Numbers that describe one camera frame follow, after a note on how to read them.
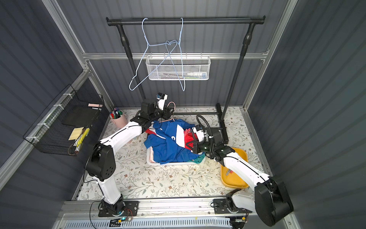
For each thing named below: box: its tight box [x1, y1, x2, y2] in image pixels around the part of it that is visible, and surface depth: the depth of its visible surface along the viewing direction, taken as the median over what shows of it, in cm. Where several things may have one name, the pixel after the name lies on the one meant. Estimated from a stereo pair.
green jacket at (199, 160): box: [188, 152, 206, 164], surface depth 80 cm
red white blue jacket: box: [143, 119, 200, 165], surface depth 83 cm
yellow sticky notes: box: [68, 126, 85, 141], surface depth 74 cm
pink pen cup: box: [109, 107, 129, 129], surface depth 103 cm
